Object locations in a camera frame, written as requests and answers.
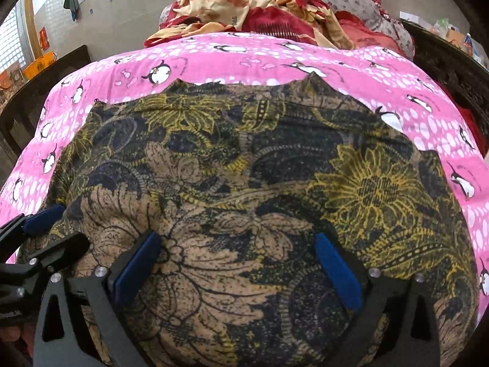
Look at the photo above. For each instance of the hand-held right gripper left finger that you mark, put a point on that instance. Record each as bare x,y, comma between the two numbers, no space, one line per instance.
139,263

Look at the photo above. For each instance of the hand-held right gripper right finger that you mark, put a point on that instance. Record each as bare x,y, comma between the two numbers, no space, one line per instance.
338,271

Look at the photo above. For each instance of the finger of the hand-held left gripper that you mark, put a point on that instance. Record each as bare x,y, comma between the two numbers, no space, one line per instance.
42,217
61,248

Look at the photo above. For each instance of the brown floral patterned garment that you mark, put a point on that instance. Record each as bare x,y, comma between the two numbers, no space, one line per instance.
248,198

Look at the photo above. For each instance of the brown cardboard box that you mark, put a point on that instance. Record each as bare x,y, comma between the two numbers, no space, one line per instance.
11,78

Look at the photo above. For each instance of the orange box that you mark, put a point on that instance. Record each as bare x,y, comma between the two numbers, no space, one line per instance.
40,65

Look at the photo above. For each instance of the lattice window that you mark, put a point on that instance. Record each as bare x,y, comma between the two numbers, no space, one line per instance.
13,42

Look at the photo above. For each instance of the red cloth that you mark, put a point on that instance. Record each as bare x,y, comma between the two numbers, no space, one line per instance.
473,126

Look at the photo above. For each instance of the dark hanging cloth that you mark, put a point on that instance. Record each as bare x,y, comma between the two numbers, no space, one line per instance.
71,2

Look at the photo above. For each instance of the pink penguin print blanket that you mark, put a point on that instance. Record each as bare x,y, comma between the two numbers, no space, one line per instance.
248,65

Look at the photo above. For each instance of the dark carved wooden headboard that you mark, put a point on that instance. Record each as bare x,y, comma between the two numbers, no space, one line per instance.
447,68

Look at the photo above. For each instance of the red and yellow floral blanket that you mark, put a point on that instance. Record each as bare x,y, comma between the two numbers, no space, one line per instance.
267,19

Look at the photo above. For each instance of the pile of assorted packets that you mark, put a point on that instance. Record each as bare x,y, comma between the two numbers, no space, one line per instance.
462,38

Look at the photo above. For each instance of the white paper card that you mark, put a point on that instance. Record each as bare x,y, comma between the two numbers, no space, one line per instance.
408,16

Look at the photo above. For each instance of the red paper wall sign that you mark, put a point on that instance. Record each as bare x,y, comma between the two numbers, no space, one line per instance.
44,38

